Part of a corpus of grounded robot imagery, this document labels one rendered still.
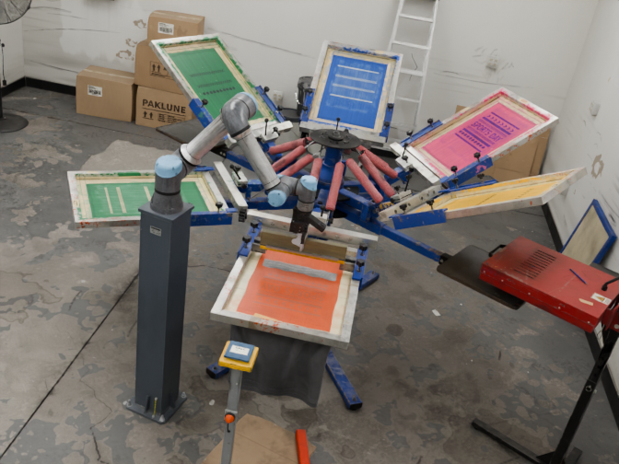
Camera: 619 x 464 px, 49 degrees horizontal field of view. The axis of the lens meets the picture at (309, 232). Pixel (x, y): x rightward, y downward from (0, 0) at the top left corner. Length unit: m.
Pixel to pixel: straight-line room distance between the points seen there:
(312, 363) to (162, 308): 0.80
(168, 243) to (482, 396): 2.20
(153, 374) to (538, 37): 5.06
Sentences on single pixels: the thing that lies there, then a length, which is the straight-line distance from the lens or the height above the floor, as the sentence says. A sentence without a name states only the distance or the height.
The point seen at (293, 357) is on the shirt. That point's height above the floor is 0.77.
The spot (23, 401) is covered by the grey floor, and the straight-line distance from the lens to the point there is 3.92.
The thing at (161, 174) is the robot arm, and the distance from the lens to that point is 3.02.
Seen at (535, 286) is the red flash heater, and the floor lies 1.10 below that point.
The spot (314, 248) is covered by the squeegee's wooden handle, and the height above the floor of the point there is 1.11.
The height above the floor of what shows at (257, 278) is 0.95.
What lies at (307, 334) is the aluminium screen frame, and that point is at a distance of 2.78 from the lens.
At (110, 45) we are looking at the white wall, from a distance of 7.84.
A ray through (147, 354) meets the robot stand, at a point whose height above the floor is 0.38.
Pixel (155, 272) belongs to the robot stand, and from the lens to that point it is 3.24.
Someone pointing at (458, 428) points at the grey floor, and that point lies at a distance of 4.06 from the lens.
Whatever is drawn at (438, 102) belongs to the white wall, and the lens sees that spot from 7.23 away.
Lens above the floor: 2.65
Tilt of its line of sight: 28 degrees down
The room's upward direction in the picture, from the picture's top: 10 degrees clockwise
